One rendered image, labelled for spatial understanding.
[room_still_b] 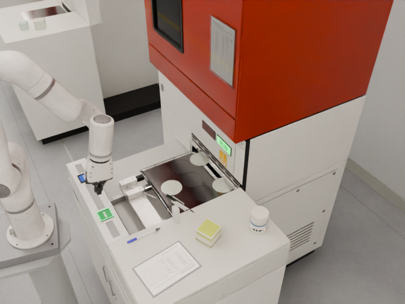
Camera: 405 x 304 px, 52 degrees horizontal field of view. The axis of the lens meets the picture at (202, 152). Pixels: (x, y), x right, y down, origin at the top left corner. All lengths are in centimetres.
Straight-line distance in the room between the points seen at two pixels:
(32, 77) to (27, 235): 75
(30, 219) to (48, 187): 163
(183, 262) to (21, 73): 85
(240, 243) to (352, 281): 132
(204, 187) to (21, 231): 80
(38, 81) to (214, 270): 88
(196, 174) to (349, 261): 134
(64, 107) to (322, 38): 97
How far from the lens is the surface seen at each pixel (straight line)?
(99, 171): 157
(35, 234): 187
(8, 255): 188
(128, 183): 196
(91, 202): 183
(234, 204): 176
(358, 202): 330
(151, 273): 156
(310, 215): 243
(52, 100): 138
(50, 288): 213
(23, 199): 172
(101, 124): 145
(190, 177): 197
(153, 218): 183
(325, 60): 175
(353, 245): 301
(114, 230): 171
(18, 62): 135
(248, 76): 150
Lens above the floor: 225
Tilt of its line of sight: 40 degrees down
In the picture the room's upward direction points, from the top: straight up
